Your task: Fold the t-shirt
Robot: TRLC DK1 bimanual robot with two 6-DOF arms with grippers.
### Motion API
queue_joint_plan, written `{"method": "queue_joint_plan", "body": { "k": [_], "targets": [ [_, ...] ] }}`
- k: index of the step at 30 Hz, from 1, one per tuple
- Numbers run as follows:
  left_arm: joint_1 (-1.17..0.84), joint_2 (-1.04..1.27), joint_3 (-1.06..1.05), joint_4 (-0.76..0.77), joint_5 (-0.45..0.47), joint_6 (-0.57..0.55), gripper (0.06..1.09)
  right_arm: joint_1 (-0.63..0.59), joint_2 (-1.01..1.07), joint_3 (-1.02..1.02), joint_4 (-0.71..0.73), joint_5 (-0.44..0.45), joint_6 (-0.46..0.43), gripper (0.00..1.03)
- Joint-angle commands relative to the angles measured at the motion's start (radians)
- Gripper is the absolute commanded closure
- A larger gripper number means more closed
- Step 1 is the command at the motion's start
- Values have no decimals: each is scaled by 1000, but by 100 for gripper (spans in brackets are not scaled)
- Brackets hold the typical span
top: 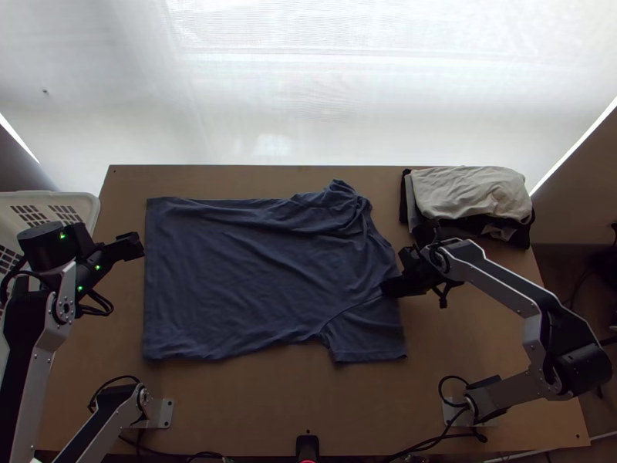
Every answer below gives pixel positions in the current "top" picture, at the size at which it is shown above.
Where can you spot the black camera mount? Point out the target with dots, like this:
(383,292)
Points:
(307,448)

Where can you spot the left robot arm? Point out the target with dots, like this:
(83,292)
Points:
(46,337)

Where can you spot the blue t-shirt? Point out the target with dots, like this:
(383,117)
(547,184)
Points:
(250,279)

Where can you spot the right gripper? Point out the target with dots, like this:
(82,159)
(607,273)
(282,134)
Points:
(409,285)

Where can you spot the pile of folded clothes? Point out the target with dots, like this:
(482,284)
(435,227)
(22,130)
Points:
(467,198)

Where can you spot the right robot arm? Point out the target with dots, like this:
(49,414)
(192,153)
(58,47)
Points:
(501,279)

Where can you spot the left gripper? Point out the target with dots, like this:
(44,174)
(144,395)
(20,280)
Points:
(129,247)

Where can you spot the white laundry basket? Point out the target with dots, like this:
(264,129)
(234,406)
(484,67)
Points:
(48,205)

